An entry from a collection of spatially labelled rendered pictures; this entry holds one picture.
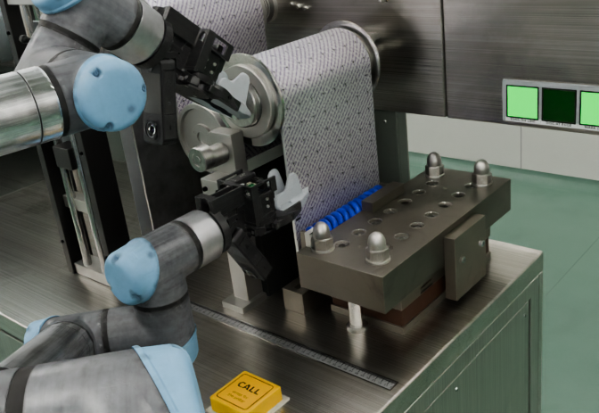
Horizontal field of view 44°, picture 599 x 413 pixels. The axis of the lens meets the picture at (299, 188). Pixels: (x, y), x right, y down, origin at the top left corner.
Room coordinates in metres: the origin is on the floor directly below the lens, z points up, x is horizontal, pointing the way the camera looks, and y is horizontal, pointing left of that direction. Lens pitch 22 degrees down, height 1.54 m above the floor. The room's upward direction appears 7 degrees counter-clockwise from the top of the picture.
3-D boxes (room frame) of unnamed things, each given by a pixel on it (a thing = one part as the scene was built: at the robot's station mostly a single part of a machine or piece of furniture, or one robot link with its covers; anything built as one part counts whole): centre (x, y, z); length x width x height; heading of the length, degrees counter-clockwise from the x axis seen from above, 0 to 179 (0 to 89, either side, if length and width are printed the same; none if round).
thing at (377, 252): (0.95, -0.10, 1.05); 0.04 x 0.04 x 0.04
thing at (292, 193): (1.05, 0.01, 1.12); 0.09 x 0.03 x 0.06; 136
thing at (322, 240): (1.01, -0.03, 1.05); 0.04 x 0.04 x 0.04
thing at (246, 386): (0.82, 0.11, 0.91); 0.07 x 0.07 x 0.02; 47
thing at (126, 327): (0.86, 0.22, 1.01); 0.11 x 0.08 x 0.11; 95
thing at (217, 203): (0.98, 0.09, 1.12); 0.12 x 0.08 x 0.09; 137
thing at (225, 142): (1.10, 0.12, 1.05); 0.06 x 0.05 x 0.31; 137
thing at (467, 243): (1.05, -0.26, 0.96); 0.10 x 0.03 x 0.11; 137
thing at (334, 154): (1.15, -0.06, 1.11); 0.23 x 0.01 x 0.18; 137
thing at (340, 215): (1.13, -0.08, 1.03); 0.21 x 0.04 x 0.03; 137
